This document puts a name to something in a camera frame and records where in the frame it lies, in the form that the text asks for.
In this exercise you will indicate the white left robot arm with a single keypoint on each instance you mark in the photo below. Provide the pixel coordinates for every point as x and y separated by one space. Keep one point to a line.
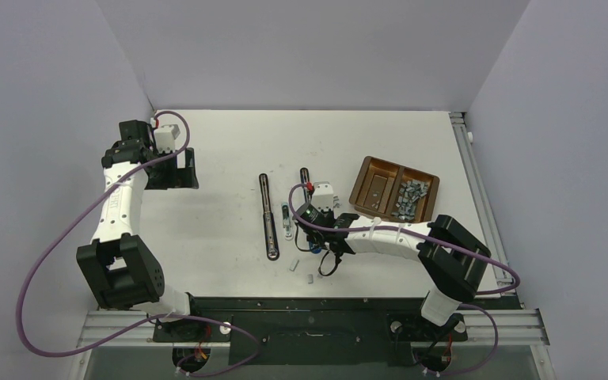
121 271

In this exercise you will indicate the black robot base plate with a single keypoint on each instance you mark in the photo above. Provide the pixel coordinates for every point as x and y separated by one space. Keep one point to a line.
311 331

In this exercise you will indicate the brown wooden tray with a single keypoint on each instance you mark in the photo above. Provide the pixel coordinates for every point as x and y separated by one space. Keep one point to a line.
376 187

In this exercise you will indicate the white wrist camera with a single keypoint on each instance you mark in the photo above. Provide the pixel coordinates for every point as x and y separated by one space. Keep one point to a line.
323 196
165 138

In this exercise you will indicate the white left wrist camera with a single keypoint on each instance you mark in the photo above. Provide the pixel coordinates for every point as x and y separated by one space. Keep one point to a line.
165 138

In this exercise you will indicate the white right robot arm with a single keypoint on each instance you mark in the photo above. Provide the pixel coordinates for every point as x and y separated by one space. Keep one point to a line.
435 245

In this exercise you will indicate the black stapler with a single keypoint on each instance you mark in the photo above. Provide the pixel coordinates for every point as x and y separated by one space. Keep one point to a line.
270 237

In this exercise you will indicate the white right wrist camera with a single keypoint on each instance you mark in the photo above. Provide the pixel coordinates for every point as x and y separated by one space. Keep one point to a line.
323 196

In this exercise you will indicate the pile of staple strips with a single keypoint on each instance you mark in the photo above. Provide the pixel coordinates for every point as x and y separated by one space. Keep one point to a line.
410 193

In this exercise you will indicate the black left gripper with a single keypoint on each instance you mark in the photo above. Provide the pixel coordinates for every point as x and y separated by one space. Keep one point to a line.
179 177

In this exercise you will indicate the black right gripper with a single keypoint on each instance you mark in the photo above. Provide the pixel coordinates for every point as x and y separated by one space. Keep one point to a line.
311 237

